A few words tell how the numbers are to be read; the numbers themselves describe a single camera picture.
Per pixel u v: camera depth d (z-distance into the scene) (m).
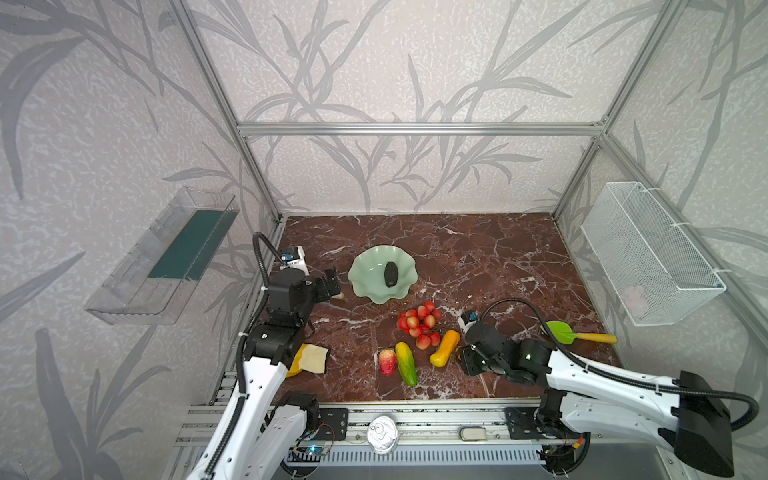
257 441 0.53
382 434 0.68
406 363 0.80
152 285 0.63
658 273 0.63
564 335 0.89
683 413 0.41
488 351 0.61
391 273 0.99
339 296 0.94
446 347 0.83
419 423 0.75
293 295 0.52
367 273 1.01
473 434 0.70
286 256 0.61
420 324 0.84
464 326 0.73
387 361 0.80
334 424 0.73
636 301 0.73
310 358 0.81
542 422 0.65
